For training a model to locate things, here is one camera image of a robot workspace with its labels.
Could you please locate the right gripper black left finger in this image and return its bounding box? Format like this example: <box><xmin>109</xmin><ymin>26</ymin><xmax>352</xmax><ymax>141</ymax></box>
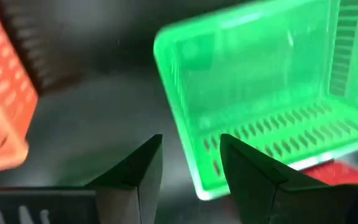
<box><xmin>85</xmin><ymin>134</ymin><xmax>163</xmax><ymax>224</ymax></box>

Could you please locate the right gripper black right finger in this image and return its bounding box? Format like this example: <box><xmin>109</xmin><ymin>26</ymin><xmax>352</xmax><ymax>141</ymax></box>
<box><xmin>219</xmin><ymin>133</ymin><xmax>338</xmax><ymax>224</ymax></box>

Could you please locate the green plastic slotted basket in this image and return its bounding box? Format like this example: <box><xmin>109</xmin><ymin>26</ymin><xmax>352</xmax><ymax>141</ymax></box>
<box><xmin>153</xmin><ymin>0</ymin><xmax>358</xmax><ymax>202</ymax></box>

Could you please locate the black table mat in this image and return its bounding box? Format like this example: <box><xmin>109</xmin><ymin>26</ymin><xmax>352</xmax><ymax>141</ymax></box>
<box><xmin>0</xmin><ymin>0</ymin><xmax>358</xmax><ymax>224</ymax></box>

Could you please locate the small red plastic piece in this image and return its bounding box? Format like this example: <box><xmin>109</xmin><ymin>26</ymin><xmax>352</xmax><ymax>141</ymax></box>
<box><xmin>301</xmin><ymin>160</ymin><xmax>358</xmax><ymax>186</ymax></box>

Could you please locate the orange plastic slotted basket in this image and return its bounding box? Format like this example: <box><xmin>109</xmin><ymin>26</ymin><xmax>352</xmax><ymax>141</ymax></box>
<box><xmin>0</xmin><ymin>0</ymin><xmax>39</xmax><ymax>175</ymax></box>

